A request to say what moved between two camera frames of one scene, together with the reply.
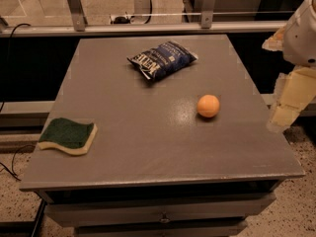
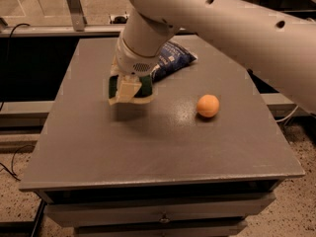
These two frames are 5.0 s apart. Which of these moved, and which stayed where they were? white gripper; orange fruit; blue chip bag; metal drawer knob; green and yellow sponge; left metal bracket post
Moved: white gripper; green and yellow sponge
Stayed: metal drawer knob; orange fruit; blue chip bag; left metal bracket post
